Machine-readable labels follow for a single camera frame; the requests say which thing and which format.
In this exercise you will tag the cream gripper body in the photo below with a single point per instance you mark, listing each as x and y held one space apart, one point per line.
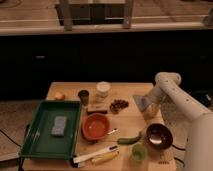
151 111

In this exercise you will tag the dark metal cup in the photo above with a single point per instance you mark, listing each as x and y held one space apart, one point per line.
84 97

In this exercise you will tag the dark purple bowl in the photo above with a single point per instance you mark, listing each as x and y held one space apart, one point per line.
159 136

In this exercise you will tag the grey towel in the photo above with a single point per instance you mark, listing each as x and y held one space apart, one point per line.
140 101

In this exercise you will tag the white lidded jar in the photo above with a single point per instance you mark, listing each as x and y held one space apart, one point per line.
102 90

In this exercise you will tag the green plastic tray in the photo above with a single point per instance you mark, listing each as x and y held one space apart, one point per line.
39 141

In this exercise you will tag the yellow corn cob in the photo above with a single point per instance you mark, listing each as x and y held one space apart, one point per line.
104 157

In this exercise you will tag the small green cup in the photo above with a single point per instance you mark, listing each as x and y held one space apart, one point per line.
139 152

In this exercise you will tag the bunch of dark grapes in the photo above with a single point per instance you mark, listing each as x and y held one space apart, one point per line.
117 105

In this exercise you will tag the orange red bowl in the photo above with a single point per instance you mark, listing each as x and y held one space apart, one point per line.
95 127

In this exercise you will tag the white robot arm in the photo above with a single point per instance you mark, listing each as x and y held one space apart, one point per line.
199 146

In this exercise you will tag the metal spoon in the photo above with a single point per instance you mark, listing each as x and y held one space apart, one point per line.
112 131

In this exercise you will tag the blue grey sponge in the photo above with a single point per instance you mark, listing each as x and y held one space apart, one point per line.
59 126

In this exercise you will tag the green cucumber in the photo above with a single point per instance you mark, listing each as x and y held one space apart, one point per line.
129 141

